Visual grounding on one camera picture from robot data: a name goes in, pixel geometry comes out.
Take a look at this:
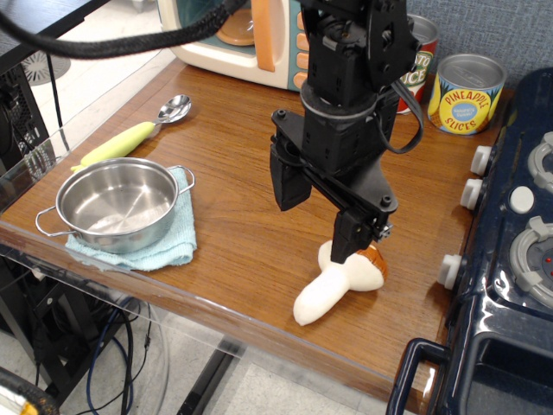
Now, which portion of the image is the stainless steel pot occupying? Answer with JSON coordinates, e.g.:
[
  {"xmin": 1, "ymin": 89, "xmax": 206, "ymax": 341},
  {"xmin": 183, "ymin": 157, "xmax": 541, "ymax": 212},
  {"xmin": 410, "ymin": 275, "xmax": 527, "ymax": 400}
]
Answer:
[{"xmin": 35, "ymin": 157, "xmax": 196, "ymax": 254}]

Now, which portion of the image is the white stove knob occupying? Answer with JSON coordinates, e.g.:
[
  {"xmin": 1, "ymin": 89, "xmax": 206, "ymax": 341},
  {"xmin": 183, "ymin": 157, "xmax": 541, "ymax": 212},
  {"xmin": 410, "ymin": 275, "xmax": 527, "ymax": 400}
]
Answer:
[
  {"xmin": 437, "ymin": 254, "xmax": 462, "ymax": 291},
  {"xmin": 460, "ymin": 179, "xmax": 483, "ymax": 210},
  {"xmin": 470, "ymin": 145, "xmax": 493, "ymax": 176}
]

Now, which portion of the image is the plush white brown mushroom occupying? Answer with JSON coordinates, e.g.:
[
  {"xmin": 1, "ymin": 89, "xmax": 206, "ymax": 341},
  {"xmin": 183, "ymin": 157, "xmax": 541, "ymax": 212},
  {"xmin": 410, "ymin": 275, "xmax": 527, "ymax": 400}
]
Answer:
[{"xmin": 293, "ymin": 240, "xmax": 388, "ymax": 326}]

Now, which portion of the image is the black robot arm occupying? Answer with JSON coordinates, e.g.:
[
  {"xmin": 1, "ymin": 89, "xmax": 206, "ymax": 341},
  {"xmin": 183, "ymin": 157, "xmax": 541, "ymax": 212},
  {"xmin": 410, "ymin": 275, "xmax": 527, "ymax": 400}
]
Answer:
[{"xmin": 270, "ymin": 1, "xmax": 423, "ymax": 263}]

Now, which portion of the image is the white stove knob middle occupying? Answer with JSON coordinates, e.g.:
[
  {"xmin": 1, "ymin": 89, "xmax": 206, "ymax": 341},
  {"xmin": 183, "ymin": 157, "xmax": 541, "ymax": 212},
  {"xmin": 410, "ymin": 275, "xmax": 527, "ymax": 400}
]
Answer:
[{"xmin": 460, "ymin": 179, "xmax": 483, "ymax": 210}]

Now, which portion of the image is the spoon with green handle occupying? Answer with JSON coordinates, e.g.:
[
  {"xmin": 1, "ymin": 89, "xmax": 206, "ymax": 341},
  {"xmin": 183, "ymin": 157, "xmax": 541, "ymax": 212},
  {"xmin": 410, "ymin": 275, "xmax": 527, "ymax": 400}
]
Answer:
[{"xmin": 71, "ymin": 94, "xmax": 192, "ymax": 172}]

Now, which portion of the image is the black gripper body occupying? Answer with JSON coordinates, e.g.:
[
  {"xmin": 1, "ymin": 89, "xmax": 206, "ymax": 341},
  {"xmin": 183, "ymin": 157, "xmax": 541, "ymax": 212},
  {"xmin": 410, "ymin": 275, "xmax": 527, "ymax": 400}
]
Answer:
[{"xmin": 270, "ymin": 99, "xmax": 398, "ymax": 240}]

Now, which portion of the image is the black braided cable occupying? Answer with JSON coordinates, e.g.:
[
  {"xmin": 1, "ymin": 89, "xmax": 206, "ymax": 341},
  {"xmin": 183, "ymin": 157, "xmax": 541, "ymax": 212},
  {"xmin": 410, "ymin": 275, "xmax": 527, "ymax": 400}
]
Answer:
[{"xmin": 0, "ymin": 0, "xmax": 250, "ymax": 60}]

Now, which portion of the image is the toy microwave teal cream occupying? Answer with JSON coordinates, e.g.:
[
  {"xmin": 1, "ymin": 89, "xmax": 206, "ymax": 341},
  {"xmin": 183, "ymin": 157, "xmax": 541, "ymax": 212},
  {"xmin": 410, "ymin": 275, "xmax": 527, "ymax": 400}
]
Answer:
[{"xmin": 172, "ymin": 1, "xmax": 309, "ymax": 91}]

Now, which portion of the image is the black desk left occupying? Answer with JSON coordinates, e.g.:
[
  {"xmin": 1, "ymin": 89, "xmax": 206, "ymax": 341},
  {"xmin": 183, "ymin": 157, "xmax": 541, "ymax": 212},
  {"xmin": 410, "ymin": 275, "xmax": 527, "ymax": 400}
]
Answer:
[{"xmin": 1, "ymin": 0, "xmax": 107, "ymax": 74}]

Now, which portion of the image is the tomato sauce can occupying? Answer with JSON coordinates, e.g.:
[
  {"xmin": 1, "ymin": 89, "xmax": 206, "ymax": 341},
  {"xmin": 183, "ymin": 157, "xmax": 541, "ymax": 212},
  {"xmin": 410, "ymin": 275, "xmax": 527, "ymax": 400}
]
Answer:
[{"xmin": 401, "ymin": 15, "xmax": 439, "ymax": 103}]

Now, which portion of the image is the white stove knob lower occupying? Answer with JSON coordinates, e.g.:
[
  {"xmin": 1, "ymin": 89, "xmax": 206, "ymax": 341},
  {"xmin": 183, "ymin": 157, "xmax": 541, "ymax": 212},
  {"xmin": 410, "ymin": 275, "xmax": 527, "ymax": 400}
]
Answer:
[{"xmin": 437, "ymin": 254, "xmax": 462, "ymax": 291}]

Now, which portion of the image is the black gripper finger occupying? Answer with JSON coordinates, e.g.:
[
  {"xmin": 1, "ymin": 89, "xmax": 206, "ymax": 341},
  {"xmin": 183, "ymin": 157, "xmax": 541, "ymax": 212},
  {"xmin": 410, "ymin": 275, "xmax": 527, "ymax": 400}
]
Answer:
[
  {"xmin": 270, "ymin": 144, "xmax": 312, "ymax": 211},
  {"xmin": 331, "ymin": 208, "xmax": 374, "ymax": 264}
]

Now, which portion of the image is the pineapple slices can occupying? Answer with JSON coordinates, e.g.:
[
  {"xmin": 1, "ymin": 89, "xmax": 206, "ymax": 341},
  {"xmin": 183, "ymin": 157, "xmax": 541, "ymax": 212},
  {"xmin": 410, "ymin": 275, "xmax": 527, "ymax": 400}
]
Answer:
[{"xmin": 428, "ymin": 54, "xmax": 507, "ymax": 136}]

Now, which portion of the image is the blue floor cable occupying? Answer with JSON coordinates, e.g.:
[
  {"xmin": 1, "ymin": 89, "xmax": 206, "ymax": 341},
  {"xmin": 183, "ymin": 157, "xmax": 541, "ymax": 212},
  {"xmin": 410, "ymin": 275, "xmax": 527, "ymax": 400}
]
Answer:
[{"xmin": 86, "ymin": 302, "xmax": 152, "ymax": 415}]

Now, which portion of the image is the light blue cloth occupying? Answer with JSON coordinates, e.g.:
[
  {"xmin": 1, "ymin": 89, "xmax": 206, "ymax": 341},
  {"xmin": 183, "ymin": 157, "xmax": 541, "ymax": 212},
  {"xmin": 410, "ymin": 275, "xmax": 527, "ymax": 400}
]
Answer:
[{"xmin": 66, "ymin": 166, "xmax": 197, "ymax": 271}]

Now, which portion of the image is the dark blue toy stove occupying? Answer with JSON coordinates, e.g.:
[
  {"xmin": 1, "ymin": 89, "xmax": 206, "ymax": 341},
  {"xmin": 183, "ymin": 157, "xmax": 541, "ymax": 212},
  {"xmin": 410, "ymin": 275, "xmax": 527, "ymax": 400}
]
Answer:
[{"xmin": 387, "ymin": 68, "xmax": 552, "ymax": 414}]

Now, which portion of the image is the white stove knob upper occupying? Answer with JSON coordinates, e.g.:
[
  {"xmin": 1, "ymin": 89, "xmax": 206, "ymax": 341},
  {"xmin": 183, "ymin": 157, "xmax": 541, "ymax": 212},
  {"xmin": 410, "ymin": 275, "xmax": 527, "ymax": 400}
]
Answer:
[{"xmin": 470, "ymin": 145, "xmax": 493, "ymax": 176}]

